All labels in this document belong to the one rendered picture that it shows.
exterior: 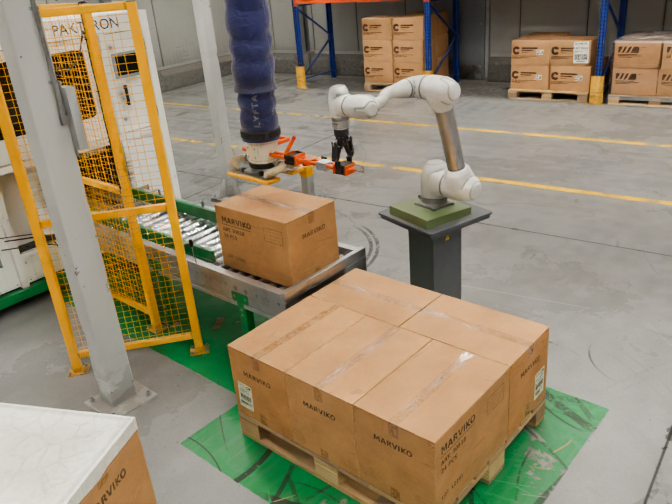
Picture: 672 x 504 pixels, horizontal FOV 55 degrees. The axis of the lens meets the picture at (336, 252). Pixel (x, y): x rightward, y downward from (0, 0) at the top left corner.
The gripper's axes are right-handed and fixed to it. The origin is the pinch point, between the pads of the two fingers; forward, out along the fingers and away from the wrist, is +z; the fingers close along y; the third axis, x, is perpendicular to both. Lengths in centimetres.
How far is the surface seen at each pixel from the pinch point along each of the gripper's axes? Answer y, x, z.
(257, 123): 9, -52, -20
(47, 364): 111, -168, 124
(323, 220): -7.6, -25.5, 37.5
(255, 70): 9, -49, -48
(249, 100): 10, -54, -32
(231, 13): 13, -57, -76
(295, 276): 19, -25, 62
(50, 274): 103, -140, 55
